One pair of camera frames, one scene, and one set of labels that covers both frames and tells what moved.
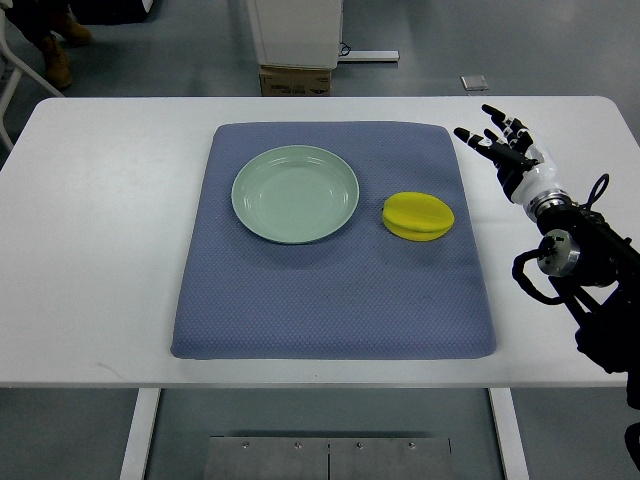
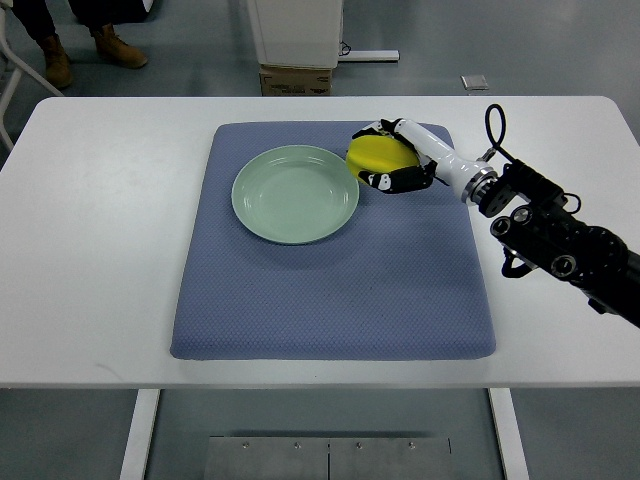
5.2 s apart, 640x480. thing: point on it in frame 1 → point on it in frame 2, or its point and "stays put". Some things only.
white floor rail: (368, 55) stays put
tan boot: (71, 31) → (112, 47)
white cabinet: (296, 33) stays put
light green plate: (295, 194) stays put
